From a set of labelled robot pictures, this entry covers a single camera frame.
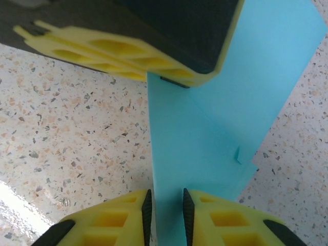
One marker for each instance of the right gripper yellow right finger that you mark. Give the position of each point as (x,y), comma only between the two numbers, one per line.
(230,223)

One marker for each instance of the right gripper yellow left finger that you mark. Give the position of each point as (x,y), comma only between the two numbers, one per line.
(110,223)

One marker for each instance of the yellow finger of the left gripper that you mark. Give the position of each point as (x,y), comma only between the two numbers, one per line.
(128,20)
(71,53)

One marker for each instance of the light blue cloth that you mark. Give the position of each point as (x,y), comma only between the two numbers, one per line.
(205,141)

